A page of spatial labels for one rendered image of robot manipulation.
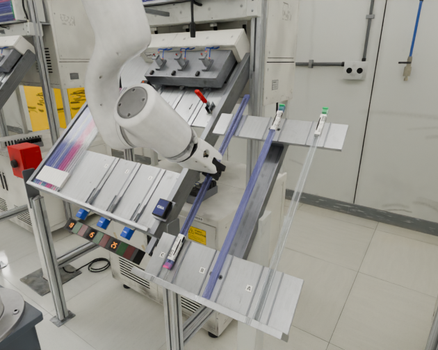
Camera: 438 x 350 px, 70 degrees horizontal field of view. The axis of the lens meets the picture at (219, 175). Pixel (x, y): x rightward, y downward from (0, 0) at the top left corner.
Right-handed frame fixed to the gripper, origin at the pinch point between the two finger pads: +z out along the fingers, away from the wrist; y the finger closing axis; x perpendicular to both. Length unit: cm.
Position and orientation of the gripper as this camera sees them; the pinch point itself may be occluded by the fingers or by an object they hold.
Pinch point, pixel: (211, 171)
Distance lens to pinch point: 78.2
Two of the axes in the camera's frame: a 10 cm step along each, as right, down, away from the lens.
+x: -3.2, 9.2, -2.3
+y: -8.6, -1.8, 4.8
